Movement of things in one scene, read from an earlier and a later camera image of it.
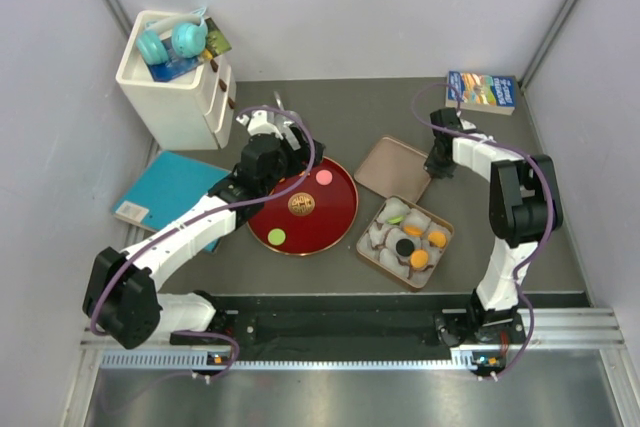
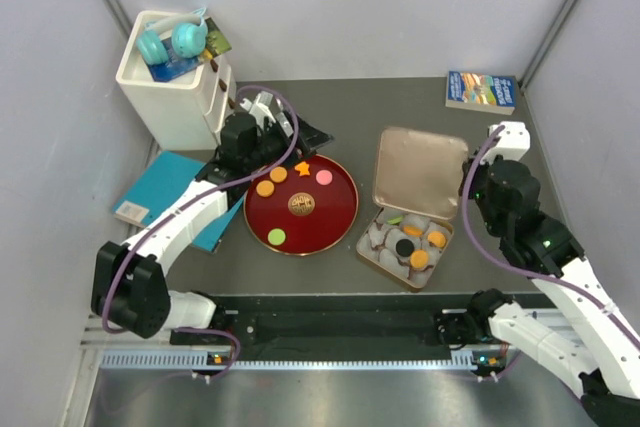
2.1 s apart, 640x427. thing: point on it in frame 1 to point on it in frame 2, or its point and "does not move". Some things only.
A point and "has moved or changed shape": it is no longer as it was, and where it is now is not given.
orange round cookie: [419, 257] does not move
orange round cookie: [412, 230] does not move
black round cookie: [404, 247] does not move
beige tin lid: [392, 168] has moved or changed shape
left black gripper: [301, 158] to [310, 138]
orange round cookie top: [436, 239] does not move
